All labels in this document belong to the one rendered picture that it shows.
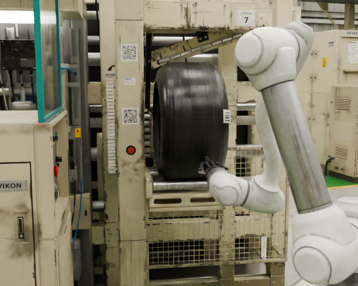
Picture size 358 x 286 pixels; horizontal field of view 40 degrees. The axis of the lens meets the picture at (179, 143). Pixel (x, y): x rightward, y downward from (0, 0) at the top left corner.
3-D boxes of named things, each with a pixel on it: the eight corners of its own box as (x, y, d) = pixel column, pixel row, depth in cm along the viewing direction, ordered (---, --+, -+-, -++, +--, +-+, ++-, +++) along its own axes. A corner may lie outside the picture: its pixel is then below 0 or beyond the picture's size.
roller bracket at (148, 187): (146, 199, 220) (145, 178, 219) (141, 180, 259) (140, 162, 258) (153, 199, 221) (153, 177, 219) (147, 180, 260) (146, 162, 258)
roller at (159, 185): (150, 180, 224) (149, 181, 228) (150, 189, 223) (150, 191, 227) (224, 177, 229) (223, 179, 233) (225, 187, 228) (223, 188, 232)
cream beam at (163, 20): (142, 29, 246) (142, -1, 243) (140, 33, 270) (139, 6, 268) (259, 30, 254) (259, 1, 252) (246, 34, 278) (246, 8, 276)
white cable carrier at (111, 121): (108, 173, 229) (105, 70, 222) (108, 171, 234) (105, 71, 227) (117, 172, 229) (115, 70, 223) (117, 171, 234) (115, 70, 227)
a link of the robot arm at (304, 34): (273, 64, 168) (252, 65, 157) (296, 15, 160) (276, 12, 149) (303, 83, 161) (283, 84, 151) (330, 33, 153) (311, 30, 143)
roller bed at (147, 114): (116, 168, 267) (115, 113, 263) (116, 163, 282) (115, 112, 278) (153, 167, 270) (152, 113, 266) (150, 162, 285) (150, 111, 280)
